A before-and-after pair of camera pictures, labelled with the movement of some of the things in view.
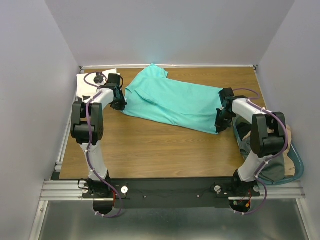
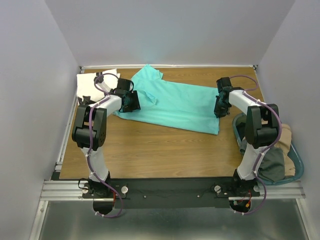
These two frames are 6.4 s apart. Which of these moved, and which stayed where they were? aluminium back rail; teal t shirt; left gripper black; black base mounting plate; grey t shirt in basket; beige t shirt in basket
Moved: left gripper black; teal t shirt
Stayed: aluminium back rail; beige t shirt in basket; black base mounting plate; grey t shirt in basket
